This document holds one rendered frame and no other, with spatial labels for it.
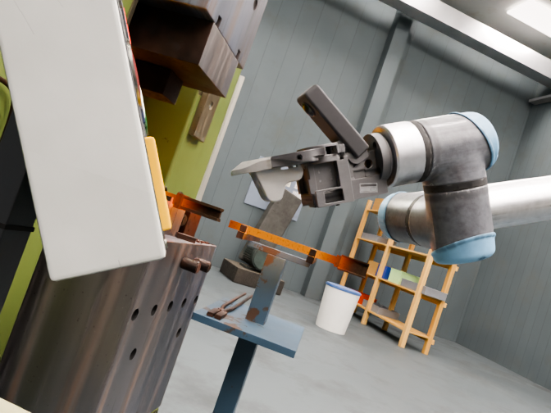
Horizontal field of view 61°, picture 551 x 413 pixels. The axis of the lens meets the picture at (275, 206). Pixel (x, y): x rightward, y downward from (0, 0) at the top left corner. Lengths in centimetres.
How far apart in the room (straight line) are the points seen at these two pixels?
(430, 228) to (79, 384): 69
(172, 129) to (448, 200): 87
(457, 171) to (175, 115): 89
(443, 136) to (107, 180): 48
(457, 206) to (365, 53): 952
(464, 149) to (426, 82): 1003
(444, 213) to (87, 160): 51
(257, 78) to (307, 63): 106
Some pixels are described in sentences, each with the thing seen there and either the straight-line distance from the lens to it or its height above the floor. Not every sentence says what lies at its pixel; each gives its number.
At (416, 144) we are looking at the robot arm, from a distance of 67.
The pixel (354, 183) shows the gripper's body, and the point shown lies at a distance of 65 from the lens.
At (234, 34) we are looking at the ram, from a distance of 115.
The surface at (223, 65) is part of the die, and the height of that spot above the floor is 132.
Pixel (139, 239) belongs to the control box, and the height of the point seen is 97.
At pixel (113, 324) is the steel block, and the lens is 96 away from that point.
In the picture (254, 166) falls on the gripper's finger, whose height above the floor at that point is 107.
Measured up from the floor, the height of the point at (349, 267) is 98.
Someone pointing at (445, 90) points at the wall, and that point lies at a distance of 1094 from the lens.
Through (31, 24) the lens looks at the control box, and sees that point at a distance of 37.
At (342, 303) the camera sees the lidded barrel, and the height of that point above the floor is 40.
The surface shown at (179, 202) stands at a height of 99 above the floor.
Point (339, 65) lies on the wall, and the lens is 989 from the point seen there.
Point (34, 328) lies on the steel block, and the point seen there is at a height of 67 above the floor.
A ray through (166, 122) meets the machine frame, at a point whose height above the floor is 119.
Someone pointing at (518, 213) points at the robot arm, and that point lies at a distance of 96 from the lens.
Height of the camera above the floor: 100
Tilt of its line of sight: 3 degrees up
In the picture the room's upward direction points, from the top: 19 degrees clockwise
